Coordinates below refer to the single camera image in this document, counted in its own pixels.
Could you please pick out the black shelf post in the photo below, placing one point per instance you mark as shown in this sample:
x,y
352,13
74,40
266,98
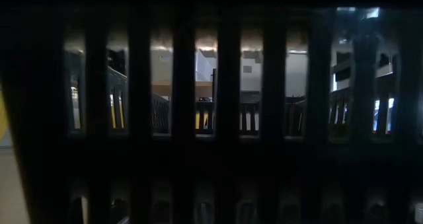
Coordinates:
x,y
214,85

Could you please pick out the yellow plastic basket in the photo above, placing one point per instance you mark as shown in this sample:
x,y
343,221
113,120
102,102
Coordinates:
x,y
198,121
2,118

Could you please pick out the black plastic basket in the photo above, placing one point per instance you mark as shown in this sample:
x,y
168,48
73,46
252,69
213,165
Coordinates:
x,y
228,85

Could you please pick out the white plastic basket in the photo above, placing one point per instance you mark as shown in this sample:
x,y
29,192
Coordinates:
x,y
203,68

